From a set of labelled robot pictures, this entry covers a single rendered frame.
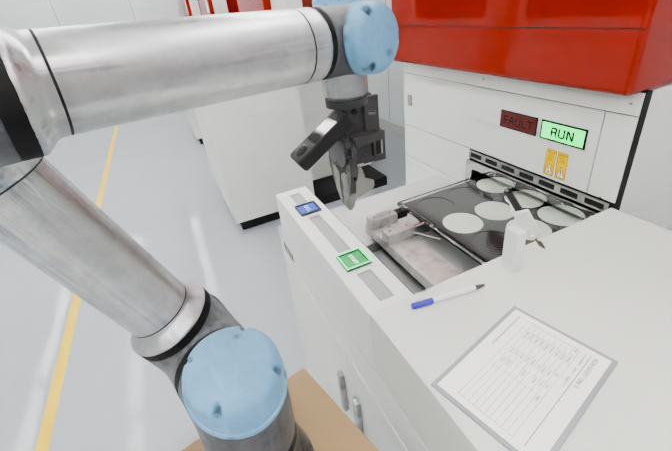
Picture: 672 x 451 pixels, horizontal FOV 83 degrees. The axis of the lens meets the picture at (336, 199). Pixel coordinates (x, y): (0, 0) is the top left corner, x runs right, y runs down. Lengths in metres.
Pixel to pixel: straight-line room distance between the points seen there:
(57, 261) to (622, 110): 0.98
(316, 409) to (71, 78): 0.59
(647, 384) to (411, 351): 0.30
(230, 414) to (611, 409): 0.45
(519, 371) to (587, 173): 0.57
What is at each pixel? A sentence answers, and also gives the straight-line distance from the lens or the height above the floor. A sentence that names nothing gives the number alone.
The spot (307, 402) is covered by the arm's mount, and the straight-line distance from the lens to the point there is 0.73.
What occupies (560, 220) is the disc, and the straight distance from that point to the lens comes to 1.09.
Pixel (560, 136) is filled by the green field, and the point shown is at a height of 1.09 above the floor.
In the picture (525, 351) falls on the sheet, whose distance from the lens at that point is 0.64.
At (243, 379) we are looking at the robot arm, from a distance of 0.48.
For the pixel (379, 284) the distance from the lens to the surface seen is 0.74.
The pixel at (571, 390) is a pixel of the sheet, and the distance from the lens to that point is 0.62.
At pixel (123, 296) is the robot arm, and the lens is 0.52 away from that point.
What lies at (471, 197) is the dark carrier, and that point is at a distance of 1.15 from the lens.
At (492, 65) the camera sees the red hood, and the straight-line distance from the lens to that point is 1.11.
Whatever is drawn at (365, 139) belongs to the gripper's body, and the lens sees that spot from 0.65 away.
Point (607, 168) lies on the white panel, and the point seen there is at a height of 1.05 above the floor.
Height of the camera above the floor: 1.44
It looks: 28 degrees down
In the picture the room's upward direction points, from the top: 7 degrees counter-clockwise
